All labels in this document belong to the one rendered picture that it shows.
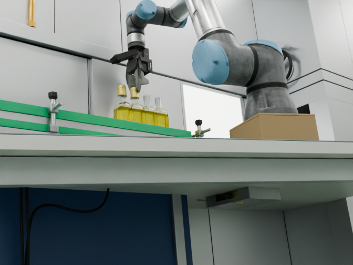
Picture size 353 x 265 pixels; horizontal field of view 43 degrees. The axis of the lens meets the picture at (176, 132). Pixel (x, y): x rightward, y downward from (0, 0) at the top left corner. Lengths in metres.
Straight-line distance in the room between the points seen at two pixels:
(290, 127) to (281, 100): 0.08
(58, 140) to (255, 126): 0.50
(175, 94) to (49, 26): 0.64
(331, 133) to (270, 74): 1.15
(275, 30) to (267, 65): 1.48
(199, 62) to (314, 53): 1.36
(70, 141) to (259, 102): 0.53
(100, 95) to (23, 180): 0.93
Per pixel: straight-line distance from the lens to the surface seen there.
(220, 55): 1.17
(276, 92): 1.23
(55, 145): 0.95
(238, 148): 1.07
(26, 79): 1.76
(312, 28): 2.56
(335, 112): 2.42
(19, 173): 0.98
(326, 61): 2.54
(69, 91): 1.81
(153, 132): 1.60
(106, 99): 1.85
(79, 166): 0.99
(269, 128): 1.15
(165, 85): 2.07
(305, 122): 1.22
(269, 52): 1.27
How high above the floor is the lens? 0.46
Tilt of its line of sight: 17 degrees up
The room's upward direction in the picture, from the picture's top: 5 degrees counter-clockwise
